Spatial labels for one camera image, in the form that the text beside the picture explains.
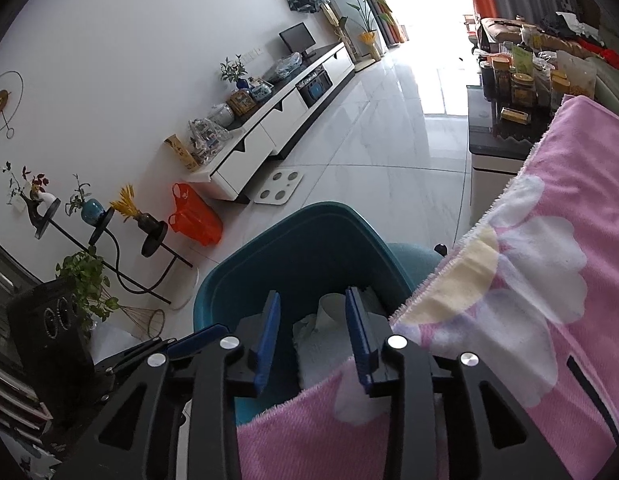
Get black monitor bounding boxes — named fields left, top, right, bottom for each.
left=280, top=24, right=317, bottom=59

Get white foam fruit net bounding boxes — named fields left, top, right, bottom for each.
left=294, top=327, right=358, bottom=392

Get red cloth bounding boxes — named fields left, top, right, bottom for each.
left=577, top=37, right=619, bottom=71

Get clear plastic bag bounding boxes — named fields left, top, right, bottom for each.
left=264, top=52, right=303, bottom=84

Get blue round vase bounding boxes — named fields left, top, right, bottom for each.
left=64, top=175, right=106, bottom=225

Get framed picture box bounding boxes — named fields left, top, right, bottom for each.
left=227, top=89, right=256, bottom=115

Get clear ship model case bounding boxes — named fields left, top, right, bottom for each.
left=188, top=119, right=231, bottom=164

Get white TV cabinet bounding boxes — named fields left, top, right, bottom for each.
left=182, top=42, right=357, bottom=206

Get black plant stand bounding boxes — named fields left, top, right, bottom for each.
left=20, top=195, right=191, bottom=307

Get glass jar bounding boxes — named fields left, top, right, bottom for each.
left=210, top=102, right=236, bottom=129

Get black speaker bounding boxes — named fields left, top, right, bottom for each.
left=7, top=280, right=96, bottom=412

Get white vase red flowers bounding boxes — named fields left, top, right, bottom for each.
left=0, top=160, right=63, bottom=221

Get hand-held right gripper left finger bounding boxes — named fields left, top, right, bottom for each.
left=54, top=290, right=283, bottom=480

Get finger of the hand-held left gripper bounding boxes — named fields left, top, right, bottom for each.
left=92, top=324, right=230, bottom=391

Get white tissue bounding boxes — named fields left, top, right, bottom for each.
left=292, top=310, right=321, bottom=341

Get striped curtain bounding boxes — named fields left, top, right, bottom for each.
left=347, top=0, right=408, bottom=46

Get small plant blue vase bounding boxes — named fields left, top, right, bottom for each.
left=220, top=55, right=251, bottom=91

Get orange plastic bag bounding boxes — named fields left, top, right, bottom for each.
left=168, top=182, right=224, bottom=247

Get white bathroom scale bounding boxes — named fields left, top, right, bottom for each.
left=253, top=170, right=307, bottom=206

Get green potted plant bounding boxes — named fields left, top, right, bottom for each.
left=54, top=247, right=121, bottom=331

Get pink floral blanket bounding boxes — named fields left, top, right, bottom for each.
left=237, top=94, right=619, bottom=480

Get tall potted plant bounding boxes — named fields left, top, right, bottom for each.
left=333, top=0, right=393, bottom=61

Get cluttered coffee table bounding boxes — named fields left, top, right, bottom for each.
left=479, top=25, right=597, bottom=126

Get yellow box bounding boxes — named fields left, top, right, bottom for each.
left=164, top=134, right=201, bottom=174

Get dark red shelf unit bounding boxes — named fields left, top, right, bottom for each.
left=0, top=240, right=56, bottom=462

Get teal trash bin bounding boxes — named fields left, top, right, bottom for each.
left=194, top=201, right=443, bottom=429

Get pile of dark clothes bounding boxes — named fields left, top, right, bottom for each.
left=542, top=10, right=603, bottom=44

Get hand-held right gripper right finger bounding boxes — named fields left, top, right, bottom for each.
left=343, top=286, right=573, bottom=480

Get round wall clock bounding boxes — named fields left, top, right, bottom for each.
left=0, top=70, right=25, bottom=137

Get dark vase yellow grass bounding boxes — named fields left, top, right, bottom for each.
left=110, top=185, right=163, bottom=235

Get wire basket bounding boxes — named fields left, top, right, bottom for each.
left=120, top=305, right=167, bottom=339

